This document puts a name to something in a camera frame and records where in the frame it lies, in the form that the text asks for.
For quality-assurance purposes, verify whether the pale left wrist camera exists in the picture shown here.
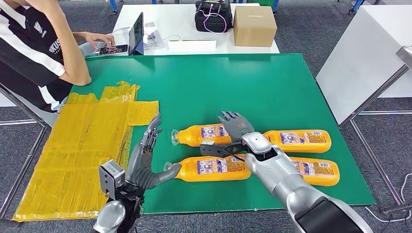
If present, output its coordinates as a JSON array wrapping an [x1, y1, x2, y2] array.
[[98, 160, 126, 200]]

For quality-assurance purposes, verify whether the grey metal table frame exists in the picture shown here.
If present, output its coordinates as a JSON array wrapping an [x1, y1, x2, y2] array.
[[338, 64, 412, 215], [0, 84, 52, 222]]

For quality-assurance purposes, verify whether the purple white cable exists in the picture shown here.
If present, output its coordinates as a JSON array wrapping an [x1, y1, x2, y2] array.
[[199, 3, 227, 34]]

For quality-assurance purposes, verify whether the white panelled table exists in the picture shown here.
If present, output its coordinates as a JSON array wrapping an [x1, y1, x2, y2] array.
[[315, 4, 412, 126]]

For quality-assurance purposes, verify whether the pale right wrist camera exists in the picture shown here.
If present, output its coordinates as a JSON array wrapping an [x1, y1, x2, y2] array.
[[199, 140, 250, 160]]

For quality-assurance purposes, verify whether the black tablet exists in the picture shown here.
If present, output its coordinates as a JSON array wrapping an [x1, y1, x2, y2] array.
[[128, 12, 144, 56]]

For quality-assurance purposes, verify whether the white floor cable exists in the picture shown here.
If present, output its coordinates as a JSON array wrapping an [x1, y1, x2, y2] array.
[[365, 173, 412, 223]]

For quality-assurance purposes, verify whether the brown cardboard box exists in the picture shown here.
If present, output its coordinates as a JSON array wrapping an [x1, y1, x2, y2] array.
[[233, 5, 278, 48]]

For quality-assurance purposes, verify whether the yellow taped cardboard sheet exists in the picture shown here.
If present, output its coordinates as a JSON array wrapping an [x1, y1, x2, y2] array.
[[12, 81, 161, 223]]

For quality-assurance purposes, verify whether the long white box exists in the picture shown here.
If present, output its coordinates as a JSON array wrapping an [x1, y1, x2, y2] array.
[[167, 39, 217, 55]]

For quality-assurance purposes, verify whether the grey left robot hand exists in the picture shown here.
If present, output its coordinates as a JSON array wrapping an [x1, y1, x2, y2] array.
[[125, 114, 183, 191]]

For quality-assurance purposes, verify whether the person's left hand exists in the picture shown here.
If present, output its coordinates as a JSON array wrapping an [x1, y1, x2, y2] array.
[[84, 31, 116, 50]]

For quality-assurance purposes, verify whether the white rectangular table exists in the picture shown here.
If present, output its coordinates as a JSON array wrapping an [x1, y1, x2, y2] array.
[[93, 3, 280, 57]]

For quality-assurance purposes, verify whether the person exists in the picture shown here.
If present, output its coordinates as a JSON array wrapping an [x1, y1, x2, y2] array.
[[0, 0, 116, 113]]

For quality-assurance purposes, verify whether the black smartphone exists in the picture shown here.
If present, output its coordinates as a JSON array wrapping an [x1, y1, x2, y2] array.
[[98, 44, 129, 56]]

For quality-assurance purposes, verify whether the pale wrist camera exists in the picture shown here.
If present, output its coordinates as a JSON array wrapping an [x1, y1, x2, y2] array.
[[199, 140, 250, 160], [98, 160, 126, 200]]

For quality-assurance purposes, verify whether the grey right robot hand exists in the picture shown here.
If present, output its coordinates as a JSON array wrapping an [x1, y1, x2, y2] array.
[[217, 111, 256, 144]]

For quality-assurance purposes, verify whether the orange detergent bottle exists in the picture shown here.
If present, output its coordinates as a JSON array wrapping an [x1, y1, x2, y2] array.
[[163, 155, 252, 183], [171, 123, 232, 148], [290, 156, 341, 187], [262, 129, 332, 154]]

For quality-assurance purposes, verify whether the black carry bag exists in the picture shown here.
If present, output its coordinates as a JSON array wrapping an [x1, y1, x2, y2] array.
[[194, 0, 233, 34]]

